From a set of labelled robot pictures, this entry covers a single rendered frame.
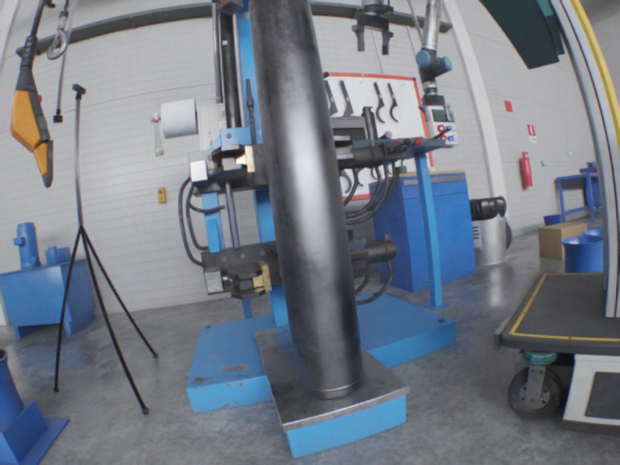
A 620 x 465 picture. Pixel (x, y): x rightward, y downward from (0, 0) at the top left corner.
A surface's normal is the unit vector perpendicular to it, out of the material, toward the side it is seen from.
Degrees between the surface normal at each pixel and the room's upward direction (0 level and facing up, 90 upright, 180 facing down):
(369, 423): 90
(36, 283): 90
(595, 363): 90
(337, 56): 90
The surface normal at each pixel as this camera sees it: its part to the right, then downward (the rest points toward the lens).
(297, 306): -0.63, 0.12
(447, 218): 0.25, 0.00
